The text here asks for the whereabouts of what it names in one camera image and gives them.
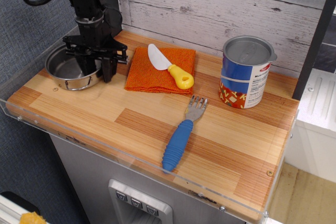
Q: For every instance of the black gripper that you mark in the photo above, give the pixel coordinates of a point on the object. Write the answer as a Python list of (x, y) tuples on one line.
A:
[(96, 35)]

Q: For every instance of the small metal pot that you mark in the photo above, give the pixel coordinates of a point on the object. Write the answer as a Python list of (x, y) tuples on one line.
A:
[(67, 73)]

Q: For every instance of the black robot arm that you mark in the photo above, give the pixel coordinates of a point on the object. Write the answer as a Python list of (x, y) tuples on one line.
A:
[(90, 9)]

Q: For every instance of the orange folded cloth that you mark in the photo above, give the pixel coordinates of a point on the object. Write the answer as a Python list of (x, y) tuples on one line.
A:
[(144, 77)]

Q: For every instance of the clear acrylic edge guard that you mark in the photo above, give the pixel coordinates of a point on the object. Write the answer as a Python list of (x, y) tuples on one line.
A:
[(232, 156)]

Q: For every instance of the grey toy fridge cabinet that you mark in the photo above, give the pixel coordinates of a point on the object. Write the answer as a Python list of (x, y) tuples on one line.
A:
[(112, 192)]

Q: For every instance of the blue labelled can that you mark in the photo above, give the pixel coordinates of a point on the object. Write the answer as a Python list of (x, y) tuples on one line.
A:
[(245, 68)]

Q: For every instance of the yellow object bottom left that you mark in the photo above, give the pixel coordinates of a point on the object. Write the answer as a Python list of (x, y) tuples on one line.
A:
[(32, 218)]

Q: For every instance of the white toy sink unit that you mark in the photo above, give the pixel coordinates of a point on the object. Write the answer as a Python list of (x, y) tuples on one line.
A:
[(311, 146)]

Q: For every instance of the yellow handled toy knife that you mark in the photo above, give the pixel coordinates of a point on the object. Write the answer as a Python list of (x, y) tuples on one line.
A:
[(183, 79)]

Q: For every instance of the blue handled fork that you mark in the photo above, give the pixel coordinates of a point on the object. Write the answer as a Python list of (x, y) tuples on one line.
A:
[(177, 144)]

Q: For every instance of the dark vertical post right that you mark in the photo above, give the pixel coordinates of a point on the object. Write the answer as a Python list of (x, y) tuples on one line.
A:
[(316, 42)]

